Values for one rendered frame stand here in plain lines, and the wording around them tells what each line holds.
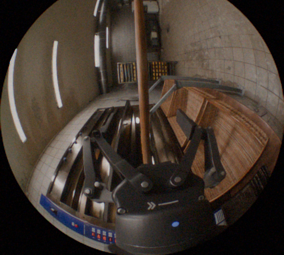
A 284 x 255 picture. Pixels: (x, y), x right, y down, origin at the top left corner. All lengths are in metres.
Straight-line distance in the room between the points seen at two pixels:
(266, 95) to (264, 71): 0.24
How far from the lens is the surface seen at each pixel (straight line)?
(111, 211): 0.60
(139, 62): 0.27
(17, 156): 1.45
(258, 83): 1.26
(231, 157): 0.80
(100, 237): 0.74
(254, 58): 1.32
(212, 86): 0.87
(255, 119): 0.66
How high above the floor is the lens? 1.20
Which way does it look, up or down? 1 degrees down
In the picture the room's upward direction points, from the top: 94 degrees counter-clockwise
